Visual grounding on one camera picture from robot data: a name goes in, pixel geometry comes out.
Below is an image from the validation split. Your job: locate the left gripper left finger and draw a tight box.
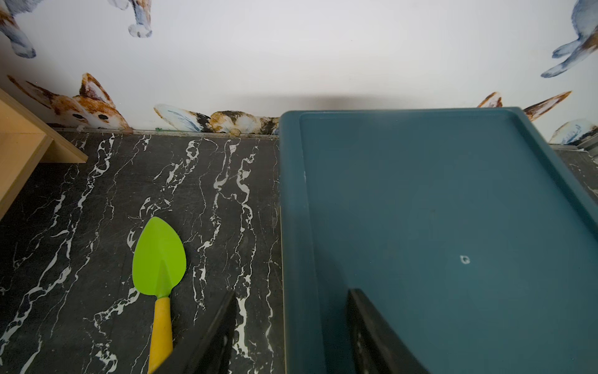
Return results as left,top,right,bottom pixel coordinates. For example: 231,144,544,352
156,291,238,373

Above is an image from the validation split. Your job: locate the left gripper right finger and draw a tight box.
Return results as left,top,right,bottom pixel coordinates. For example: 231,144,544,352
347,288,428,373

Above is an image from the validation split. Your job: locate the teal drawer cabinet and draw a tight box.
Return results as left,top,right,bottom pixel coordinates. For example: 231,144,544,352
280,108,597,373

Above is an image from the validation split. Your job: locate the wooden shelf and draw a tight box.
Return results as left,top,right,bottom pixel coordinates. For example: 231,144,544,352
0,91,88,215

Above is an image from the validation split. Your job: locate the green trowel yellow handle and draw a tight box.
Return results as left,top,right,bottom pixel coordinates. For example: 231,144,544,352
132,217,187,373

